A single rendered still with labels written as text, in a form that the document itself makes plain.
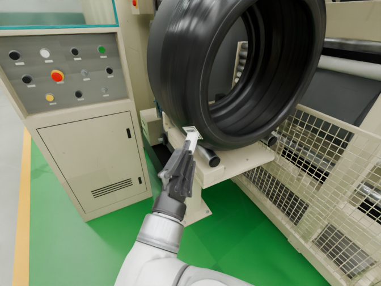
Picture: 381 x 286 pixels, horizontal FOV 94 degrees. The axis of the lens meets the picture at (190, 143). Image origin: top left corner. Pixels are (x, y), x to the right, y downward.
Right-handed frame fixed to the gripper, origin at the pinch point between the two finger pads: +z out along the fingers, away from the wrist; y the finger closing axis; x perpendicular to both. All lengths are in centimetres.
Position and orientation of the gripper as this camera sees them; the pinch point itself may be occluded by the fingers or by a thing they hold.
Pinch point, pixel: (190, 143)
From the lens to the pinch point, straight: 50.0
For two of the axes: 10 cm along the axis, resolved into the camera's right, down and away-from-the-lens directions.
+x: 8.6, -0.4, -5.2
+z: 2.7, -8.2, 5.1
